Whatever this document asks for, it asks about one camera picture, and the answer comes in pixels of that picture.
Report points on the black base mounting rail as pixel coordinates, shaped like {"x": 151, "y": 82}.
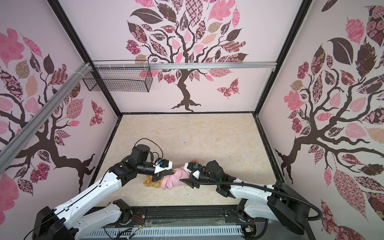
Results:
{"x": 230, "y": 214}

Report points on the aluminium rail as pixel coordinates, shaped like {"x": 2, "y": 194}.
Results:
{"x": 11, "y": 150}
{"x": 186, "y": 66}

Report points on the brown teddy bear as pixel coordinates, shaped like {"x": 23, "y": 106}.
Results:
{"x": 149, "y": 184}

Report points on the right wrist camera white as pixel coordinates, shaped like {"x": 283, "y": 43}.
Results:
{"x": 193, "y": 167}

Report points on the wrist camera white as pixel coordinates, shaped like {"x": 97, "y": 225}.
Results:
{"x": 163, "y": 165}
{"x": 193, "y": 167}

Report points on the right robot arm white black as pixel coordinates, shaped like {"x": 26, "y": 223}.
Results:
{"x": 257, "y": 202}

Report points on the pink knitted bear sweater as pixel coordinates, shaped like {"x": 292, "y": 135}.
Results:
{"x": 172, "y": 181}

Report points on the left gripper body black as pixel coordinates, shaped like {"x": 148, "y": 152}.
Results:
{"x": 163, "y": 172}

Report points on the back aluminium rail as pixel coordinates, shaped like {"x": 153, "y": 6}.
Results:
{"x": 186, "y": 66}

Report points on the white slotted cable duct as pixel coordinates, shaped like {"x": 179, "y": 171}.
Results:
{"x": 167, "y": 233}

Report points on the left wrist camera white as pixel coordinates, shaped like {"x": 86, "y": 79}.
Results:
{"x": 163, "y": 165}

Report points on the left aluminium rail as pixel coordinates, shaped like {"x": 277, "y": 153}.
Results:
{"x": 11, "y": 150}

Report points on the black wire basket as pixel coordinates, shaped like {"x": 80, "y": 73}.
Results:
{"x": 120, "y": 76}

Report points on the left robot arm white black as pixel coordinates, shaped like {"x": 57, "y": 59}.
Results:
{"x": 72, "y": 220}

